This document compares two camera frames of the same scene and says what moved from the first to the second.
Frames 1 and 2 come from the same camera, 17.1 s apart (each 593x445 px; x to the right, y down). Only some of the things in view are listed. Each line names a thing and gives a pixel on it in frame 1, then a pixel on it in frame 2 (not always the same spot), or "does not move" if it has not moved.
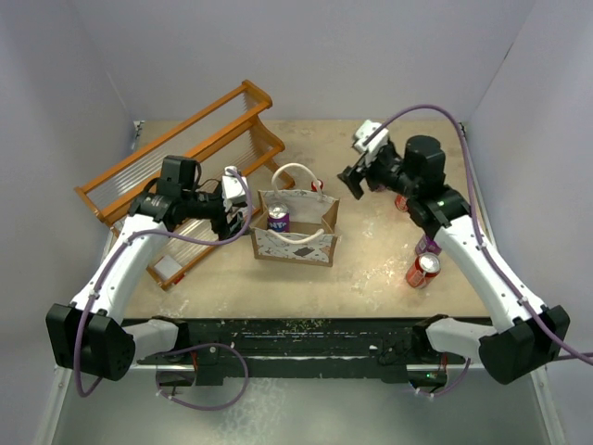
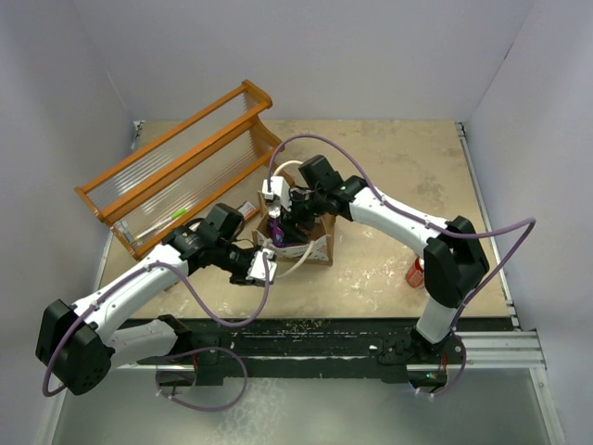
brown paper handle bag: [313, 224] does not move
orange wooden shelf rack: [227, 133] does not move
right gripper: [351, 177] to [290, 219]
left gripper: [226, 229] to [241, 279]
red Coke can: [423, 270] does not move
